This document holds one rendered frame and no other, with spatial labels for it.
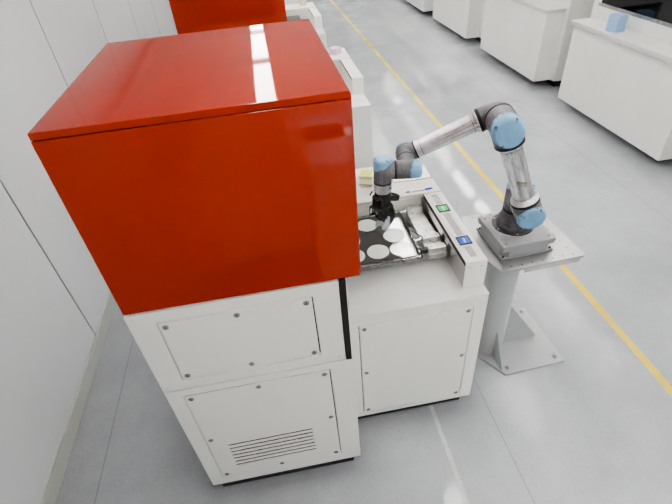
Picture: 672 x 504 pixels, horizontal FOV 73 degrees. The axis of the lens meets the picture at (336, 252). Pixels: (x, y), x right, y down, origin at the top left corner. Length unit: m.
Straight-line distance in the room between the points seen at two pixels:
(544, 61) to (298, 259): 5.55
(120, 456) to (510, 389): 2.08
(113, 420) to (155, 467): 0.42
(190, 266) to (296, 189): 0.39
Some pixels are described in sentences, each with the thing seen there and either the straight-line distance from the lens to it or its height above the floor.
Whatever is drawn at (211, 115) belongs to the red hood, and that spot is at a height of 1.80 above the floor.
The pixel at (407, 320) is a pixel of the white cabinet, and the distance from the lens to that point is 1.97.
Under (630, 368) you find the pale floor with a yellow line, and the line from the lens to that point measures 3.07.
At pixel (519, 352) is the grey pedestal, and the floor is 0.01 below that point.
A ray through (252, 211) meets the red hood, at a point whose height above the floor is 1.52.
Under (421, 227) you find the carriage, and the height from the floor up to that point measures 0.88.
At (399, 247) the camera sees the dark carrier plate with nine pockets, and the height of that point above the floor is 0.90.
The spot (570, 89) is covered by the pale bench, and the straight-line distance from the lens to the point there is 5.97.
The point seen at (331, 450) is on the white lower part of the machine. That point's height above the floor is 0.19.
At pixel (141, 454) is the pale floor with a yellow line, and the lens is 2.75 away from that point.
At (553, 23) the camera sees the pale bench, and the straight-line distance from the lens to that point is 6.49.
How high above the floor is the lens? 2.20
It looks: 39 degrees down
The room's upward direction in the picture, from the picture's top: 5 degrees counter-clockwise
